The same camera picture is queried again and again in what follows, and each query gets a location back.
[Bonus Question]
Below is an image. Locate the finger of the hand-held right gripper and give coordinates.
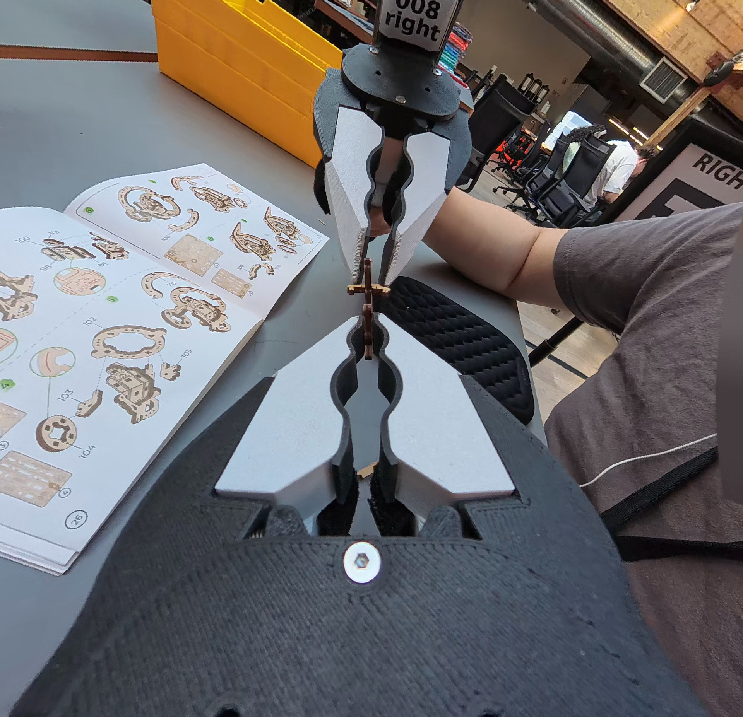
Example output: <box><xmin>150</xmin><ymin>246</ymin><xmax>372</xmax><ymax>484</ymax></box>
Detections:
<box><xmin>323</xmin><ymin>106</ymin><xmax>385</xmax><ymax>287</ymax></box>
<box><xmin>378</xmin><ymin>130</ymin><xmax>450</xmax><ymax>287</ymax></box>

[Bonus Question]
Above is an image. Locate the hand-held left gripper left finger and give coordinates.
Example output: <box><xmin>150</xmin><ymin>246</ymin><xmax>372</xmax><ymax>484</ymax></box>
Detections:
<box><xmin>215</xmin><ymin>316</ymin><xmax>365</xmax><ymax>535</ymax></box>

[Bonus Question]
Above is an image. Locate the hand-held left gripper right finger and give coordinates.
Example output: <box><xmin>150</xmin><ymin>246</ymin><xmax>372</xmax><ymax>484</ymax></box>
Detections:
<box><xmin>369</xmin><ymin>312</ymin><xmax>517</xmax><ymax>529</ymax></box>

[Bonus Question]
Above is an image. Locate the long notched wooden model part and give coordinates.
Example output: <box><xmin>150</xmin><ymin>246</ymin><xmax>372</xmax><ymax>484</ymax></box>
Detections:
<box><xmin>361</xmin><ymin>258</ymin><xmax>375</xmax><ymax>361</ymax></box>

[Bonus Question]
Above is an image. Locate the person's right forearm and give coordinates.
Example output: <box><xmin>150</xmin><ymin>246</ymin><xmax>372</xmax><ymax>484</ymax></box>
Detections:
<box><xmin>424</xmin><ymin>186</ymin><xmax>572</xmax><ymax>311</ymax></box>

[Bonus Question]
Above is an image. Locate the stack of coloured items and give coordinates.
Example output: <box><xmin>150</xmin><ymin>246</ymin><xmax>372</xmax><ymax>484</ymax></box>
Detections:
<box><xmin>438</xmin><ymin>24</ymin><xmax>472</xmax><ymax>84</ymax></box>

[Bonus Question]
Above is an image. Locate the black office chair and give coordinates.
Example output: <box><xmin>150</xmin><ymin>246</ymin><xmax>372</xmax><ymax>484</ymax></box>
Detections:
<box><xmin>459</xmin><ymin>78</ymin><xmax>536</xmax><ymax>193</ymax></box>
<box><xmin>534</xmin><ymin>130</ymin><xmax>617</xmax><ymax>228</ymax></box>

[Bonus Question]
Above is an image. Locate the black honeycomb mesh cushion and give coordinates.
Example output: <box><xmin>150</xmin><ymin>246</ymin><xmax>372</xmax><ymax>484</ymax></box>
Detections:
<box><xmin>377</xmin><ymin>276</ymin><xmax>536</xmax><ymax>427</ymax></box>

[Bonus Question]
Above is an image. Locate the black rod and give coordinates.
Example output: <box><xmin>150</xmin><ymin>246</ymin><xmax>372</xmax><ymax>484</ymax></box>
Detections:
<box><xmin>527</xmin><ymin>316</ymin><xmax>583</xmax><ymax>367</ymax></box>

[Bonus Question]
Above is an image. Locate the yellow plastic storage bin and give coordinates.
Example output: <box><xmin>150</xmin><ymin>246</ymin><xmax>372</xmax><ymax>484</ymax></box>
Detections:
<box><xmin>148</xmin><ymin>0</ymin><xmax>344</xmax><ymax>169</ymax></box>

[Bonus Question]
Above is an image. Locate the white assembly instruction booklet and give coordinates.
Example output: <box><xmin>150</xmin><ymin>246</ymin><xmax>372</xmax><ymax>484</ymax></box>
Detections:
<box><xmin>0</xmin><ymin>163</ymin><xmax>330</xmax><ymax>575</ymax></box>

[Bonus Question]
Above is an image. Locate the white vent grille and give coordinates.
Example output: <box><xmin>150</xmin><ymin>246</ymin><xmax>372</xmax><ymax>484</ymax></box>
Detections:
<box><xmin>639</xmin><ymin>57</ymin><xmax>690</xmax><ymax>95</ymax></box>

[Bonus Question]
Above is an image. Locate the black and white sign board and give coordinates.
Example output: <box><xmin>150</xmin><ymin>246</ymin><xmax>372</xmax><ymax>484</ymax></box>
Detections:
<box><xmin>615</xmin><ymin>128</ymin><xmax>743</xmax><ymax>226</ymax></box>

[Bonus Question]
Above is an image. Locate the silver ventilation duct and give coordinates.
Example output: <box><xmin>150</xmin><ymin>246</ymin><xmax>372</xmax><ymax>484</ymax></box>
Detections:
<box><xmin>493</xmin><ymin>0</ymin><xmax>715</xmax><ymax>114</ymax></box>

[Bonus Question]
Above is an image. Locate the thin white cord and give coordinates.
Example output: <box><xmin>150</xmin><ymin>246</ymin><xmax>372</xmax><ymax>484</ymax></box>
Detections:
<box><xmin>579</xmin><ymin>433</ymin><xmax>719</xmax><ymax>489</ymax></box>

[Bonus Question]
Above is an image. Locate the black webbing strap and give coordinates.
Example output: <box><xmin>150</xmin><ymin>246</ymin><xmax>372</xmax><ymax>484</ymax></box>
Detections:
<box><xmin>601</xmin><ymin>447</ymin><xmax>743</xmax><ymax>562</ymax></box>

